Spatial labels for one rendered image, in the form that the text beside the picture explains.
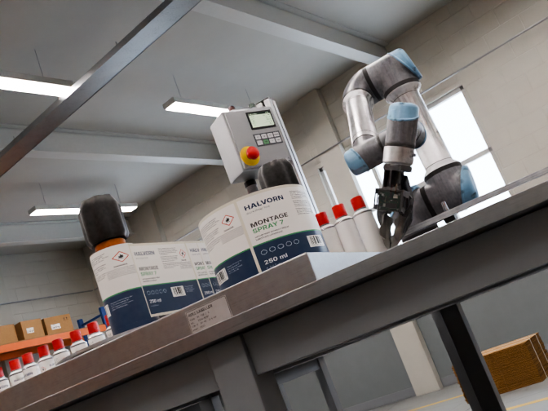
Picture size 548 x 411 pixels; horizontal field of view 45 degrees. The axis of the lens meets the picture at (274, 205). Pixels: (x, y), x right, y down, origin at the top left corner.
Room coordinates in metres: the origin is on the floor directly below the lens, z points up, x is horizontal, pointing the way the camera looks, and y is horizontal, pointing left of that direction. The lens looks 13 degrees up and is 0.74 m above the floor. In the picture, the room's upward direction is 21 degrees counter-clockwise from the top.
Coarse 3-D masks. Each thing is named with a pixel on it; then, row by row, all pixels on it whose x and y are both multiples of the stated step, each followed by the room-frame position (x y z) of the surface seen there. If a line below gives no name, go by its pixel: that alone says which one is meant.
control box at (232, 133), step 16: (224, 112) 1.79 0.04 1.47; (240, 112) 1.80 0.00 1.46; (272, 112) 1.86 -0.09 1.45; (224, 128) 1.79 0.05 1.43; (240, 128) 1.79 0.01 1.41; (272, 128) 1.85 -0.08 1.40; (224, 144) 1.82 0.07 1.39; (240, 144) 1.78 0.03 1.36; (256, 144) 1.81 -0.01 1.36; (272, 144) 1.84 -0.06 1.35; (224, 160) 1.84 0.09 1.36; (240, 160) 1.78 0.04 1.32; (256, 160) 1.80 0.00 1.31; (288, 160) 1.85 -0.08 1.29; (240, 176) 1.81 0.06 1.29; (256, 176) 1.87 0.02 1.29
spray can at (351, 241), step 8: (336, 208) 1.69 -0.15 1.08; (344, 208) 1.69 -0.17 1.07; (336, 216) 1.69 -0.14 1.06; (344, 216) 1.69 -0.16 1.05; (336, 224) 1.69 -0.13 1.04; (344, 224) 1.68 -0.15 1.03; (352, 224) 1.68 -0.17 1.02; (344, 232) 1.68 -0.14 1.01; (352, 232) 1.68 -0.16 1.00; (344, 240) 1.68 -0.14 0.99; (352, 240) 1.68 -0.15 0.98; (360, 240) 1.69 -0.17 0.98; (344, 248) 1.69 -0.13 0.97; (352, 248) 1.68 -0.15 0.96; (360, 248) 1.68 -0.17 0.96
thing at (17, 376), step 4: (12, 360) 2.17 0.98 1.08; (16, 360) 2.18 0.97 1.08; (12, 364) 2.17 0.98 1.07; (16, 364) 2.18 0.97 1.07; (12, 368) 2.17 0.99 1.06; (16, 368) 2.18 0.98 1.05; (20, 368) 2.19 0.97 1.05; (12, 372) 2.17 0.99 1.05; (16, 372) 2.17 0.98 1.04; (20, 372) 2.17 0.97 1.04; (12, 376) 2.17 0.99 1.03; (16, 376) 2.17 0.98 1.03; (20, 376) 2.17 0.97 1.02; (12, 380) 2.17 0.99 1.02; (16, 380) 2.17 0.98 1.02; (20, 380) 2.17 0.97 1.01; (12, 384) 2.17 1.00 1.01
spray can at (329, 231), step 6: (318, 216) 1.70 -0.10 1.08; (324, 216) 1.70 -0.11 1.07; (318, 222) 1.71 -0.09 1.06; (324, 222) 1.70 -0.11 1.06; (324, 228) 1.69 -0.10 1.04; (330, 228) 1.70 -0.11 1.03; (324, 234) 1.70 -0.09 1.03; (330, 234) 1.69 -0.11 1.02; (336, 234) 1.70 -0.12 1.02; (330, 240) 1.69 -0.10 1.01; (336, 240) 1.70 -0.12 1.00; (330, 246) 1.69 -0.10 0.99; (336, 246) 1.69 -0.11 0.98; (342, 246) 1.71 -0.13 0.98
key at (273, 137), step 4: (268, 132) 1.84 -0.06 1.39; (272, 132) 1.84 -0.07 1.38; (276, 132) 1.85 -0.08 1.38; (256, 136) 1.81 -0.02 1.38; (260, 136) 1.82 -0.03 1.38; (264, 136) 1.83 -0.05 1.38; (268, 136) 1.83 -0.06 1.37; (272, 136) 1.84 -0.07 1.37; (276, 136) 1.85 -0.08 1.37; (280, 136) 1.85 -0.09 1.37; (256, 140) 1.81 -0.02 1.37; (260, 140) 1.82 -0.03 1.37; (264, 140) 1.83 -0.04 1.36; (268, 140) 1.83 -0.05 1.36; (272, 140) 1.84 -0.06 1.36; (276, 140) 1.85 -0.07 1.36; (280, 140) 1.85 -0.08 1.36; (260, 144) 1.82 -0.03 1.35; (264, 144) 1.82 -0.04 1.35; (268, 144) 1.83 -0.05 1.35
